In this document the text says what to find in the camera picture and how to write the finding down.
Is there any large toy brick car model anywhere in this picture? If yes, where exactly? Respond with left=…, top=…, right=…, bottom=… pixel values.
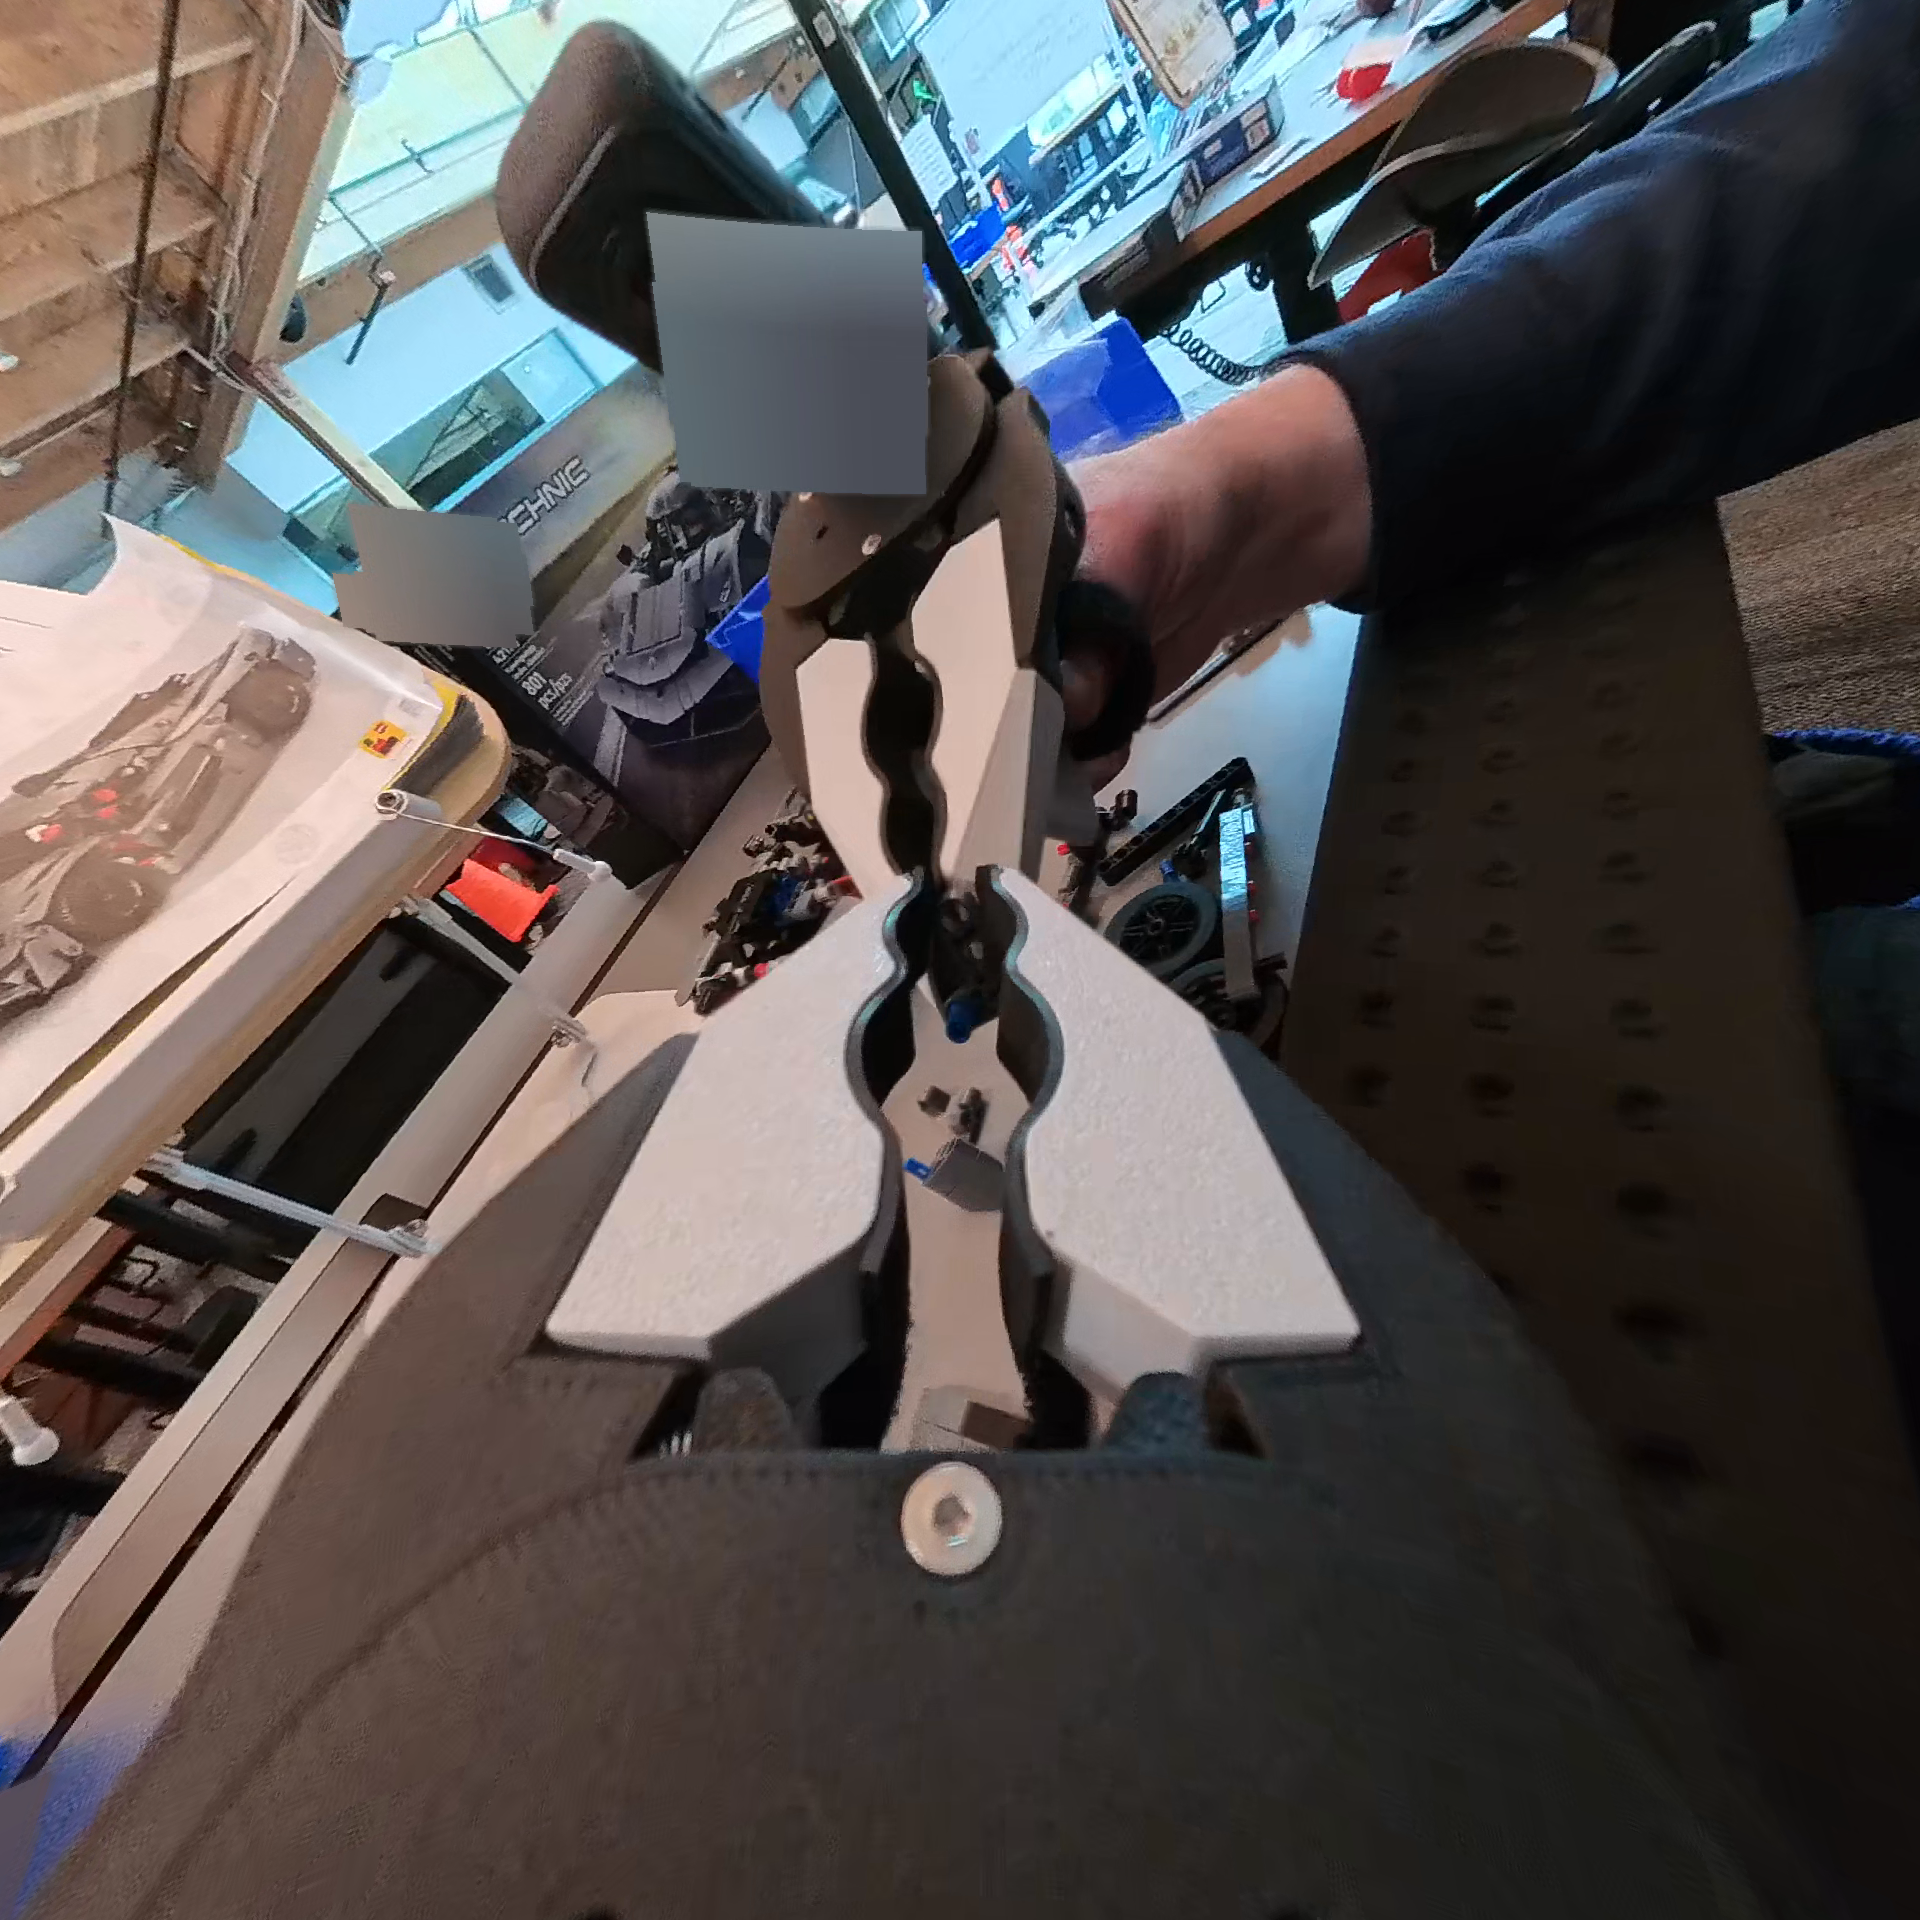
left=690, top=819, right=864, bottom=1014

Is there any small grey black brick assembly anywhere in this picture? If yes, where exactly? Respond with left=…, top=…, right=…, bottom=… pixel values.
left=1049, top=794, right=1140, bottom=918

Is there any wooden work table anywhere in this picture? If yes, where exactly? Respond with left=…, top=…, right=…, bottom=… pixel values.
left=1036, top=0, right=1577, bottom=347

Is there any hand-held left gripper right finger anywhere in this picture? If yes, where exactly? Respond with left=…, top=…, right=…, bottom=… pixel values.
left=982, top=866, right=1363, bottom=1449

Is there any person's leg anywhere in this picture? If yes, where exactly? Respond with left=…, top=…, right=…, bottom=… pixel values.
left=1771, top=728, right=1920, bottom=1349

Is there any large black toy wheel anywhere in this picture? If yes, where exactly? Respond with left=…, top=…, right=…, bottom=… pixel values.
left=1172, top=953, right=1292, bottom=1051
left=1114, top=880, right=1228, bottom=969

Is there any white book stand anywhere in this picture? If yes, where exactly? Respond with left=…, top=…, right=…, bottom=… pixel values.
left=0, top=511, right=708, bottom=1480

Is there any black perforated board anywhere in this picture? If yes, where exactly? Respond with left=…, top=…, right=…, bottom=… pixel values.
left=1280, top=494, right=1920, bottom=1920

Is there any dark toy set box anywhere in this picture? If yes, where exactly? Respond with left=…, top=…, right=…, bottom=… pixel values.
left=337, top=446, right=794, bottom=889

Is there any dark chair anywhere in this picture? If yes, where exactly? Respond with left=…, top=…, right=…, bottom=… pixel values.
left=1304, top=25, right=1725, bottom=298

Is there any grey rod brick piece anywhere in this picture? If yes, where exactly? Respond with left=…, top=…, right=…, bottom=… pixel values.
left=1145, top=605, right=1314, bottom=720

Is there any person's right forearm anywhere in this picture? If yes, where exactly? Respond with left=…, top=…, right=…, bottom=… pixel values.
left=1278, top=0, right=1920, bottom=617

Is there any building manual in plastic sleeve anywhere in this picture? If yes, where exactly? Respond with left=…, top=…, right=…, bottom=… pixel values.
left=0, top=519, right=454, bottom=1036

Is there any person's right hand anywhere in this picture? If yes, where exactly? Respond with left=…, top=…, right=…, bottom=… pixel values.
left=1055, top=363, right=1377, bottom=713

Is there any orange cone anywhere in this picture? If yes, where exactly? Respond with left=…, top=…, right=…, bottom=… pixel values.
left=448, top=856, right=559, bottom=948

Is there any blue plastic bin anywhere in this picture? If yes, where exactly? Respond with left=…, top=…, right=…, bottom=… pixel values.
left=704, top=315, right=1189, bottom=662

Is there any black metal pole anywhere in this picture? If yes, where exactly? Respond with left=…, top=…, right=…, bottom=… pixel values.
left=787, top=0, right=1001, bottom=358

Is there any small grey blue brick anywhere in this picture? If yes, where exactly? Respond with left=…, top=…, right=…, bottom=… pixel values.
left=901, top=1139, right=1005, bottom=1213

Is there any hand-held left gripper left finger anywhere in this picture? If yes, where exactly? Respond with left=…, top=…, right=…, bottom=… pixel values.
left=545, top=868, right=923, bottom=1449

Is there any long black brick beam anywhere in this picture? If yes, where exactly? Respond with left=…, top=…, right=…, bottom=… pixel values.
left=1098, top=756, right=1260, bottom=889

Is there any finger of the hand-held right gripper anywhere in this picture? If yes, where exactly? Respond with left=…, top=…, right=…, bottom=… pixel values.
left=909, top=512, right=1071, bottom=889
left=787, top=629, right=949, bottom=889

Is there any dark grey brick panel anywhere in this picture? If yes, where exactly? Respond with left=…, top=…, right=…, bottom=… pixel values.
left=923, top=863, right=1005, bottom=1044

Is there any black coiled cable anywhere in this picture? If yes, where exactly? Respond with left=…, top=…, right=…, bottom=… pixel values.
left=1163, top=315, right=1278, bottom=387

